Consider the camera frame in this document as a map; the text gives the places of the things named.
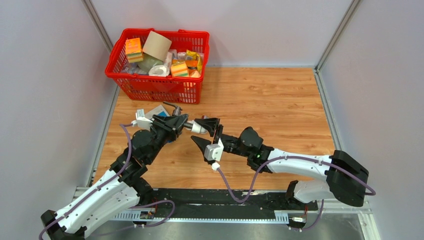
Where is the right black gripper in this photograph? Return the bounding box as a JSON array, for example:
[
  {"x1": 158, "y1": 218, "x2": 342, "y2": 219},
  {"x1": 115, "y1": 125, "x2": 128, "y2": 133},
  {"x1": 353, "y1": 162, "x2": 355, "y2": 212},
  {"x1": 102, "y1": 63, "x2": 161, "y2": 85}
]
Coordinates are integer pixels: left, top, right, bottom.
[{"x1": 191, "y1": 118, "x2": 251, "y2": 162}]

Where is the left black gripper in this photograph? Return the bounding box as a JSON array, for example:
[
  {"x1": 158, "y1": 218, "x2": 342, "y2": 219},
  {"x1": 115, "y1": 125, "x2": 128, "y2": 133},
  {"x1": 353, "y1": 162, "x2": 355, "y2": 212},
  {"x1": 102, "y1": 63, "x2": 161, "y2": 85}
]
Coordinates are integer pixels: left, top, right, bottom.
[{"x1": 146, "y1": 113, "x2": 189, "y2": 164}]

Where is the dark grey metal faucet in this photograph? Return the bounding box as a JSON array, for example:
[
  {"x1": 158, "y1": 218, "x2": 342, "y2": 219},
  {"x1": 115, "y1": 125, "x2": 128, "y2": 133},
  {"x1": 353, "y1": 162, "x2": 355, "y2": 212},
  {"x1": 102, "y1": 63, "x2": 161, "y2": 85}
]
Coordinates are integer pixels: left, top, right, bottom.
[{"x1": 162, "y1": 101, "x2": 193, "y2": 131}]

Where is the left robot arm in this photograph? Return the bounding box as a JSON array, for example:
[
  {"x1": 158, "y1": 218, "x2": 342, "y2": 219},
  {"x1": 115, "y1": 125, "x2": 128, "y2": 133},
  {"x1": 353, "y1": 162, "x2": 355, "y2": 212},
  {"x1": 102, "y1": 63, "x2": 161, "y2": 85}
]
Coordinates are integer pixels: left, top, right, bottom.
[{"x1": 38, "y1": 112, "x2": 189, "y2": 240}]

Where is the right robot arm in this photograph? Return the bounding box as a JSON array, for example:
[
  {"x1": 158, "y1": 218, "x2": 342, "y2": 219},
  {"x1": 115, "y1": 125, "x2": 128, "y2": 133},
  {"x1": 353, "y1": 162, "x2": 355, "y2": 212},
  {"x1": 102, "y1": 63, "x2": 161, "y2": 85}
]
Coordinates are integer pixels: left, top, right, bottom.
[{"x1": 184, "y1": 118, "x2": 376, "y2": 210}]

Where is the blue razor package box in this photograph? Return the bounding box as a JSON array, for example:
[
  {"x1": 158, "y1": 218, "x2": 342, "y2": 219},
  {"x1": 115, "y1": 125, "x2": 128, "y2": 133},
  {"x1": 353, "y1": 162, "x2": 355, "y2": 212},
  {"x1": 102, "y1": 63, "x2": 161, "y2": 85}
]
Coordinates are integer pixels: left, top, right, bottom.
[{"x1": 145, "y1": 104, "x2": 176, "y2": 145}]

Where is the red plastic shopping basket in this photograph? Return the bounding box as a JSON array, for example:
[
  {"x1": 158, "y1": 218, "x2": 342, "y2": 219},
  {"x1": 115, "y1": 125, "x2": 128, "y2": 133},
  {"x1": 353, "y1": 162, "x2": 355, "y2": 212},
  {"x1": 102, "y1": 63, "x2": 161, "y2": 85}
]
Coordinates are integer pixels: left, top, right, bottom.
[{"x1": 104, "y1": 28, "x2": 210, "y2": 104}]

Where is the white tape roll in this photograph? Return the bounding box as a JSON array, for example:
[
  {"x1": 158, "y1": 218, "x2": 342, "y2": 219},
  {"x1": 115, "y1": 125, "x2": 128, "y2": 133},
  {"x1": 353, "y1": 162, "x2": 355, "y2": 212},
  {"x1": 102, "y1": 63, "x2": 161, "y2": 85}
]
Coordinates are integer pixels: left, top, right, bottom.
[{"x1": 148, "y1": 65, "x2": 170, "y2": 77}]

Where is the orange striped sponge block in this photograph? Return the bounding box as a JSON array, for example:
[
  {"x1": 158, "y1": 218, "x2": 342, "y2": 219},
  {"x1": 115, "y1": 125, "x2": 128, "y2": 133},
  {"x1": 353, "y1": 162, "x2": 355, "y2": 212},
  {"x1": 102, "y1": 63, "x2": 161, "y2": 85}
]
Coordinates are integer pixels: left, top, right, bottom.
[{"x1": 170, "y1": 61, "x2": 189, "y2": 78}]

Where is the pale green tape roll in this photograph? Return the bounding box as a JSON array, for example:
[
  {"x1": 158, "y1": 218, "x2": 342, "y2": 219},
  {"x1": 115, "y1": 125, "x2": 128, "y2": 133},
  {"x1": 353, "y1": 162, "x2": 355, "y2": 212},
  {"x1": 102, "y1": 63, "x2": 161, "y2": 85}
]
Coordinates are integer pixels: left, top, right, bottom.
[{"x1": 137, "y1": 53, "x2": 163, "y2": 73}]

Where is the yellow snack packet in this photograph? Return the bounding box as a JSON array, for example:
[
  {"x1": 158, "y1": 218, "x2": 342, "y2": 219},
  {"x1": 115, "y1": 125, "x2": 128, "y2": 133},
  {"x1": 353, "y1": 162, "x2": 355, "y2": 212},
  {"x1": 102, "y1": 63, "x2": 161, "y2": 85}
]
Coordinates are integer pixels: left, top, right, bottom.
[{"x1": 184, "y1": 50, "x2": 203, "y2": 73}]

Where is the brown cardboard tape roll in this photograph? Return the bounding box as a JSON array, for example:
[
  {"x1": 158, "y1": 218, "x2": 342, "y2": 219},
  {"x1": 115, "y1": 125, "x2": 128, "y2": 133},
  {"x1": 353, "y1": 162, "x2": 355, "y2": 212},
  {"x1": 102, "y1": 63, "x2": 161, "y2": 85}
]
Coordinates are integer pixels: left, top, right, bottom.
[{"x1": 142, "y1": 31, "x2": 172, "y2": 61}]

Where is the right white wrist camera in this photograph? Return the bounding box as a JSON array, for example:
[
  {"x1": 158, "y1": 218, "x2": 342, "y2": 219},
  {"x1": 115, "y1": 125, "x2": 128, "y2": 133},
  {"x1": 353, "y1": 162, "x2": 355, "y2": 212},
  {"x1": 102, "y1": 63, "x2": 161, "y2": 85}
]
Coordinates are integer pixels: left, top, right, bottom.
[{"x1": 203, "y1": 138, "x2": 224, "y2": 171}]

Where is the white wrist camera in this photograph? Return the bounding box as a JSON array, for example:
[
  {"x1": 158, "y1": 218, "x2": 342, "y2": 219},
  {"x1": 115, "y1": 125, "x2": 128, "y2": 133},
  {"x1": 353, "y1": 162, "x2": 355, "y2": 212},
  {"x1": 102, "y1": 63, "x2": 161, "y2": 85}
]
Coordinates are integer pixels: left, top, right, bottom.
[
  {"x1": 131, "y1": 109, "x2": 153, "y2": 131},
  {"x1": 203, "y1": 138, "x2": 224, "y2": 171}
]

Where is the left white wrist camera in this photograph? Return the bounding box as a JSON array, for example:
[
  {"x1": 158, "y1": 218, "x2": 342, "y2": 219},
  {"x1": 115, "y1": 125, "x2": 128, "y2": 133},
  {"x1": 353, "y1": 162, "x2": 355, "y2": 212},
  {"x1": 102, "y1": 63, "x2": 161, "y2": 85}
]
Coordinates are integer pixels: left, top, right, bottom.
[{"x1": 131, "y1": 109, "x2": 153, "y2": 131}]

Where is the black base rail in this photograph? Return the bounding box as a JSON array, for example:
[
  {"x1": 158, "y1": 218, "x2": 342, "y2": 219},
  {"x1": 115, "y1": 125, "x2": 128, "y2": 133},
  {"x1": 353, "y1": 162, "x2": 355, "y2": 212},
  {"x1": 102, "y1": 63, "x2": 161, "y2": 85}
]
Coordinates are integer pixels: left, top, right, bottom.
[{"x1": 139, "y1": 188, "x2": 319, "y2": 220}]

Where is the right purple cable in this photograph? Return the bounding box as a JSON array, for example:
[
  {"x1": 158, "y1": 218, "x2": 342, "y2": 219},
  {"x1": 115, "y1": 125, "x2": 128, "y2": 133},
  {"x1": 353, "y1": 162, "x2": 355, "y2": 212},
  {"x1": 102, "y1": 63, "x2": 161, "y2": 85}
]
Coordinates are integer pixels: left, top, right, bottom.
[{"x1": 215, "y1": 155, "x2": 377, "y2": 232}]

